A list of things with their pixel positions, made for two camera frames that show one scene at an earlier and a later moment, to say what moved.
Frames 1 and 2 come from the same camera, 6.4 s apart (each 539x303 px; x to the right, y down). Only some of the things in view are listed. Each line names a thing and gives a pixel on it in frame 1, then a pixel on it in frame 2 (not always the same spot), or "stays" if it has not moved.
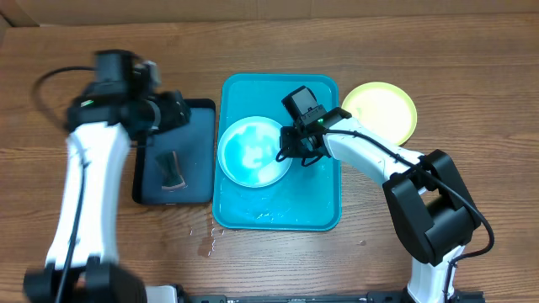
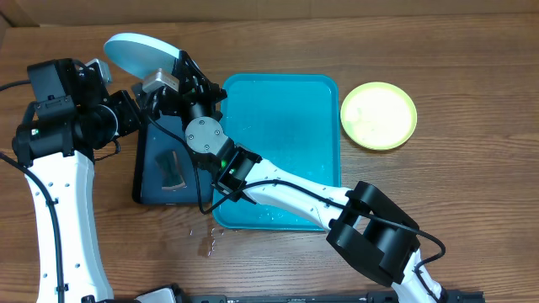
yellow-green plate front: x=386 y=108 stays
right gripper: x=287 y=143 to x=199 y=90
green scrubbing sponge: x=172 y=178 stays
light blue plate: x=247 y=152 to x=141 y=55
